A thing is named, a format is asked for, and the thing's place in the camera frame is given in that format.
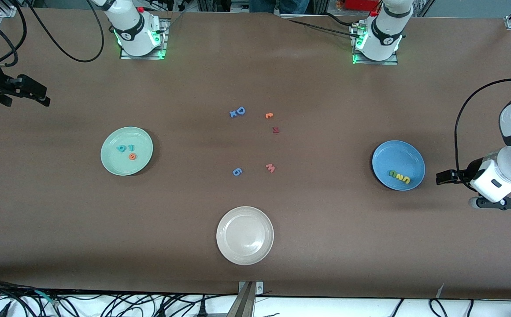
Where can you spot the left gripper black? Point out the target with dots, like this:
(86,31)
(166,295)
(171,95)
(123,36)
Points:
(463,175)

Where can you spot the teal letter b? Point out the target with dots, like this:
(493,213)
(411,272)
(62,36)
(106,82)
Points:
(119,149)

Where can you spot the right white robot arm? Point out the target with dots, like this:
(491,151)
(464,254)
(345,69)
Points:
(132,26)

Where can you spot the blue plate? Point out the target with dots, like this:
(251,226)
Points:
(398,156)

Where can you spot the white paper scrap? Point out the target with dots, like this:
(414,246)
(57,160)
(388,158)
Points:
(439,291)

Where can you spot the light green plate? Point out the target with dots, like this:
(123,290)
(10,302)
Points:
(125,167)

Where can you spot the brown table cover sheet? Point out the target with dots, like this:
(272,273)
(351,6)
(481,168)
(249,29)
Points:
(326,246)

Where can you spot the pink letter w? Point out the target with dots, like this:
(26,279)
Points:
(270,169)

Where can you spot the red box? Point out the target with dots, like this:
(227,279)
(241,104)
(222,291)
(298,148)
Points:
(361,4)

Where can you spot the blue letter D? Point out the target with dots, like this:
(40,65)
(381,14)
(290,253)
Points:
(238,111)

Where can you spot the beige plate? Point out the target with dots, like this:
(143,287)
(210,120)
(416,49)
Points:
(245,235)

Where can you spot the blue letter g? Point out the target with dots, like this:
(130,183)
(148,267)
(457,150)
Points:
(234,172)

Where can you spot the person in blue jeans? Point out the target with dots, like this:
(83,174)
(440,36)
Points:
(290,5)

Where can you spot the black power plug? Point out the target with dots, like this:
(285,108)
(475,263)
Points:
(202,310)

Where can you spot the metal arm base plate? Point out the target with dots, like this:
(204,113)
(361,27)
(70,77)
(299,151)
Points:
(164,44)
(387,62)

